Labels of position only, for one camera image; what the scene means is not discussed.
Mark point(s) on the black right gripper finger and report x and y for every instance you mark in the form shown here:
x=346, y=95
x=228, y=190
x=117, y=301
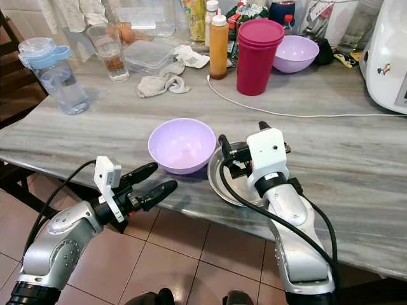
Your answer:
x=225, y=149
x=264, y=126

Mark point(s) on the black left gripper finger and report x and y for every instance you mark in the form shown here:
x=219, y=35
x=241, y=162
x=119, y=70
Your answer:
x=141, y=173
x=161, y=194

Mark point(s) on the round stainless steel plate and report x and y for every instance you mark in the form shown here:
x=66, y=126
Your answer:
x=219, y=187

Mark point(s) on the lilac plastic bowl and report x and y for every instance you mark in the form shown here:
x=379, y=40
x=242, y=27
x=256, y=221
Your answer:
x=296, y=54
x=181, y=146

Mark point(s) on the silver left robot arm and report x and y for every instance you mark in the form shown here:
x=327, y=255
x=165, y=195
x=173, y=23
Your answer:
x=63, y=244

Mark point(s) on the magenta lidded plastic tumbler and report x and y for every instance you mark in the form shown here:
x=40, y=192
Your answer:
x=257, y=60

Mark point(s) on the orange sauce squeeze bottle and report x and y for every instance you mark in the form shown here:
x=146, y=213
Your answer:
x=218, y=51

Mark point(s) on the crumpled grey cloth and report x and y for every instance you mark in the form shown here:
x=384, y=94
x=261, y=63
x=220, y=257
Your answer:
x=159, y=84

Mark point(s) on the small black object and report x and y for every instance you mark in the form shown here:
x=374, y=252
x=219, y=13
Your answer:
x=324, y=52

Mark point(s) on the crumpled white tissue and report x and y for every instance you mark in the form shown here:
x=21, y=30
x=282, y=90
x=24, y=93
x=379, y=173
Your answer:
x=192, y=56

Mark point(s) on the black robot left foot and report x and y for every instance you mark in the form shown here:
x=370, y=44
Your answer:
x=159, y=297

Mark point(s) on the black robot foot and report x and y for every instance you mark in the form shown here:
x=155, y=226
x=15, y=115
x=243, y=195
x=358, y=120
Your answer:
x=238, y=298
x=159, y=297

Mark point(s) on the yellow and black packet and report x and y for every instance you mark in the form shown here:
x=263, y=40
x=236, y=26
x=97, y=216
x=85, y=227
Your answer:
x=348, y=61

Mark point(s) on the dark blue jar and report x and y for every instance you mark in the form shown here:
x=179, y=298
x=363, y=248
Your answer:
x=282, y=11

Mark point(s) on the clear plastic food container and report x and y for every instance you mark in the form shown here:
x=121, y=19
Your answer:
x=147, y=57

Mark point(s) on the green printed packet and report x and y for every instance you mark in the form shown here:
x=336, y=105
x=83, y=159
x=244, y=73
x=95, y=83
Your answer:
x=245, y=11

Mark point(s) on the clear drinking glass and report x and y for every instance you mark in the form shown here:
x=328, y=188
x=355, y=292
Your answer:
x=111, y=58

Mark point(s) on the clear blue-lidded water bottle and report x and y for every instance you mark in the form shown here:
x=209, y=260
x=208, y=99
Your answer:
x=60, y=82

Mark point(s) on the yellow printed package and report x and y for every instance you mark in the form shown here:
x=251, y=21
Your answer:
x=194, y=19

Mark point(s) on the white capped bottle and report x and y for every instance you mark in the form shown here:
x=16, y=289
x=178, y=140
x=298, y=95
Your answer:
x=210, y=9

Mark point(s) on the black robot right foot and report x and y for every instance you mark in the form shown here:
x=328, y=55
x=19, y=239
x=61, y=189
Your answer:
x=238, y=298

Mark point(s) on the dark wooden chair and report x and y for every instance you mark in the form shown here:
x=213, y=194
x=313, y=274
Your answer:
x=18, y=82

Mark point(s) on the white kitchen appliance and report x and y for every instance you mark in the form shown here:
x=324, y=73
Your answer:
x=388, y=63

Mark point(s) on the brown egg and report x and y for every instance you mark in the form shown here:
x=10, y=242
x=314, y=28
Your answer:
x=128, y=33

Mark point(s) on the hanging white cloth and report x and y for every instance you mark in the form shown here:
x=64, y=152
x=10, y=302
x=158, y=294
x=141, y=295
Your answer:
x=73, y=13

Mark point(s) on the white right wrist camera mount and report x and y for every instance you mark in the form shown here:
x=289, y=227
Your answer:
x=268, y=149

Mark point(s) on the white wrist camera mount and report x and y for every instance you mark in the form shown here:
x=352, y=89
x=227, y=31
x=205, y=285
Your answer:
x=268, y=149
x=107, y=175

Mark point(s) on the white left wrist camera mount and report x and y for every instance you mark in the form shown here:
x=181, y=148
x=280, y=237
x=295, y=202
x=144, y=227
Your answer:
x=107, y=175

